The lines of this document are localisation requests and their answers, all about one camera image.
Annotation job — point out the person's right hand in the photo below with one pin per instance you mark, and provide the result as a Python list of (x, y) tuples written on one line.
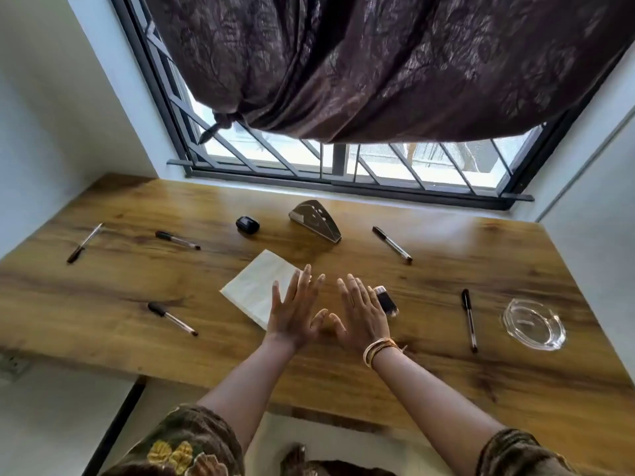
[(364, 324)]

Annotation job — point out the person's left hand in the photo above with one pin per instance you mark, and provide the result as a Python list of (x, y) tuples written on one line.
[(290, 322)]

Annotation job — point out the person's left little finger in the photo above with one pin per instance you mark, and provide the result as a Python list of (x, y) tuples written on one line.
[(276, 296)]

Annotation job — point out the person's right little finger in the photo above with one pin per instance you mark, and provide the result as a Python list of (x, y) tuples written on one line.
[(376, 300)]

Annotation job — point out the person's left middle finger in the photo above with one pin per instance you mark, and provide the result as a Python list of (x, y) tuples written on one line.
[(304, 282)]

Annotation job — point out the person's right thumb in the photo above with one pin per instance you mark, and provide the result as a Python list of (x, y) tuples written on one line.
[(338, 324)]

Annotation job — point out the person's left thumb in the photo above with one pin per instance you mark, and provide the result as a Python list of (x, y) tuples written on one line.
[(319, 321)]

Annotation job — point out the person's right middle finger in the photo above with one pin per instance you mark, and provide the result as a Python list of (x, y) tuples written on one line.
[(356, 288)]

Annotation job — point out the person's left forearm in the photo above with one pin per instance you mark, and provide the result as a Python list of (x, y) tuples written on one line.
[(248, 386)]

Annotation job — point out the person's right forearm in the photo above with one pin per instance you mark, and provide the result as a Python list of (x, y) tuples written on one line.
[(436, 404)]

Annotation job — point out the small black lighter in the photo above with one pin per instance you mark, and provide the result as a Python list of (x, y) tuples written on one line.
[(387, 302)]

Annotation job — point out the white paper napkin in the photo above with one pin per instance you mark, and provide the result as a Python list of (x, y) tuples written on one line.
[(255, 287)]

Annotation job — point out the gold wrist bangles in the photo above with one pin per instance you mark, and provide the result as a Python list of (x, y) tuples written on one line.
[(378, 349)]

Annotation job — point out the black capped pen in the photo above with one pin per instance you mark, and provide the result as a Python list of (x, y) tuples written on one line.
[(82, 246), (173, 239), (469, 317), (392, 245), (168, 317)]

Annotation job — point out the metal napkin holder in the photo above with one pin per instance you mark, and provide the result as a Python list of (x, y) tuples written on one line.
[(313, 220)]

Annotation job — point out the small black box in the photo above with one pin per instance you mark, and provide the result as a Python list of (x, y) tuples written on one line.
[(247, 225)]

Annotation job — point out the dark metal window with grille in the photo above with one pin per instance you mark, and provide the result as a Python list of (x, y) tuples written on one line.
[(347, 185)]

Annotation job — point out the brown patterned garment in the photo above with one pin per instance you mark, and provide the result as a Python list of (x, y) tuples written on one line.
[(307, 464)]

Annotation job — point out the clear glass ashtray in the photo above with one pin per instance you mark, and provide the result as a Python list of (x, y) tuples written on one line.
[(533, 324)]

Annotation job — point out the brown floral left sleeve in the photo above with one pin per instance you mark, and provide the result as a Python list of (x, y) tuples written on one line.
[(183, 446)]

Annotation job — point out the brown floral sleeve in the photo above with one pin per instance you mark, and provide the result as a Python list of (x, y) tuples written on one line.
[(183, 446), (521, 456)]

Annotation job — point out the black table leg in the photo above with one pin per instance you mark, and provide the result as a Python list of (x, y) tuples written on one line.
[(116, 426)]

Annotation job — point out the brown floral right sleeve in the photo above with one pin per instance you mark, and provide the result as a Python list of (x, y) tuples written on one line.
[(521, 456)]

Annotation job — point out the dark brown patterned curtain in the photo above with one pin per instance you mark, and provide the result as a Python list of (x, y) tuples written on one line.
[(397, 59)]

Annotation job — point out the white wall conduit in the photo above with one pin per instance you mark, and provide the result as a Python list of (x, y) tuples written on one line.
[(585, 161)]

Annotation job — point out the white wall socket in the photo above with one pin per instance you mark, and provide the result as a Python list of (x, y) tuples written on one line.
[(12, 366)]

